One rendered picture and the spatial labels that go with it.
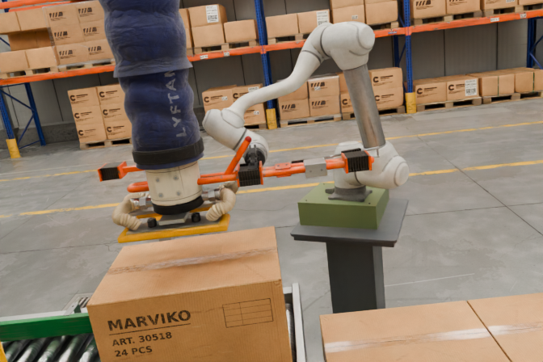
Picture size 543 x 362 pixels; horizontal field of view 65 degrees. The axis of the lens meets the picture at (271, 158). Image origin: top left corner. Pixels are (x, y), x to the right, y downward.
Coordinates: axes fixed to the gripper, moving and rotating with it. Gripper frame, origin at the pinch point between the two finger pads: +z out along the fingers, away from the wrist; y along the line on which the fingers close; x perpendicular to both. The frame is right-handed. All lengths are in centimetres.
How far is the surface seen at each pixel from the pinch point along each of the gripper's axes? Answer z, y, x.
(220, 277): 13.8, 28.8, 14.2
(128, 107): 7.4, -27.3, 33.7
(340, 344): 1, 69, -23
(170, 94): 8.6, -29.7, 20.5
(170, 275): 8.5, 28.8, 31.1
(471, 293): -98, 123, -117
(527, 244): -148, 123, -181
